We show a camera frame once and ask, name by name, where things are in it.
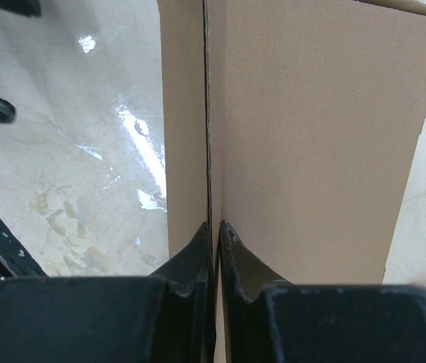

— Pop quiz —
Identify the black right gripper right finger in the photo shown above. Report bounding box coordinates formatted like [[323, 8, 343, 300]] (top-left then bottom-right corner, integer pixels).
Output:
[[219, 222, 426, 362]]

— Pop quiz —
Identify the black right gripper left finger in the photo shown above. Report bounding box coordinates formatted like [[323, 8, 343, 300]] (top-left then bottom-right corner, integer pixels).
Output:
[[0, 224, 213, 362]]

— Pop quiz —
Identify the brown cardboard box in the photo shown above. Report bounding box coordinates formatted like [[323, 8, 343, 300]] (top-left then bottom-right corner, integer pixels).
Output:
[[158, 1, 426, 362]]

